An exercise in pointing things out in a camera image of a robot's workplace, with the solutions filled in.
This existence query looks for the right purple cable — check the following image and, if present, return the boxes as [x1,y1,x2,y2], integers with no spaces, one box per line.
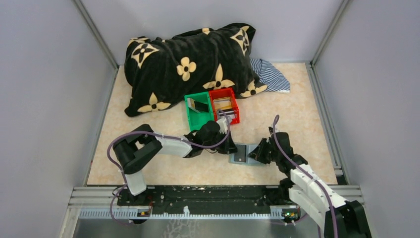
[271,114,339,238]

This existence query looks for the green plastic bin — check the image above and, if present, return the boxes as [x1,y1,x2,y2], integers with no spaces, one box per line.
[184,92,214,130]

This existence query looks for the black floral blanket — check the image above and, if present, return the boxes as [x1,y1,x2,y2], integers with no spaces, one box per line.
[124,23,267,117]

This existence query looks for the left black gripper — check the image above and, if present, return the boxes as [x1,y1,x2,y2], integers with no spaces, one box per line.
[203,129,240,154]

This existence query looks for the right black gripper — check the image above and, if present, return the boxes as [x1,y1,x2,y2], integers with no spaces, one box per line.
[248,137,280,164]

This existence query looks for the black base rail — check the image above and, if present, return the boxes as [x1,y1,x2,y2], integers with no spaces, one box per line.
[116,185,302,220]

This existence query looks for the blue striped cloth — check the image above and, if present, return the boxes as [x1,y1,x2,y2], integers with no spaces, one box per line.
[250,58,291,93]

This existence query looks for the red plastic bin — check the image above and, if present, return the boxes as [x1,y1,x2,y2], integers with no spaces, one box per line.
[209,88,240,124]

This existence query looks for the purple cable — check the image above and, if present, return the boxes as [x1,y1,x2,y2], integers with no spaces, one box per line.
[271,114,339,238]
[106,110,232,226]

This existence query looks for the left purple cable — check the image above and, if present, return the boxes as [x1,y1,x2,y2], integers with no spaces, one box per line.
[106,110,232,226]

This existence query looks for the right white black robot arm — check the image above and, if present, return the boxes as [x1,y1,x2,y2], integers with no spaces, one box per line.
[248,132,372,238]

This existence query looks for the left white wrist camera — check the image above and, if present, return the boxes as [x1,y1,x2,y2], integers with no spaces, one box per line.
[216,118,231,134]

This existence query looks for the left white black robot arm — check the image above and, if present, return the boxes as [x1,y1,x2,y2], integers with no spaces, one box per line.
[106,119,238,205]

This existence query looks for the card in green bin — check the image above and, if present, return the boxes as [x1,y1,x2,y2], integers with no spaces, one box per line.
[186,98,199,113]

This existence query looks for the cards in red bin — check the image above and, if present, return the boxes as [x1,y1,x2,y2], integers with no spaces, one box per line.
[213,97,237,120]

